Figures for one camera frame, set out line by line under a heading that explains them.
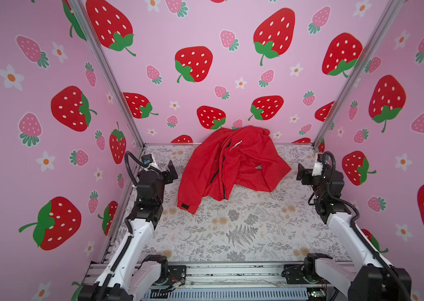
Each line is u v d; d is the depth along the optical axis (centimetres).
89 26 72
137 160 59
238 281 73
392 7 69
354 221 52
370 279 39
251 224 88
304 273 73
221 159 102
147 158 63
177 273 75
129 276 44
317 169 70
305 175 72
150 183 55
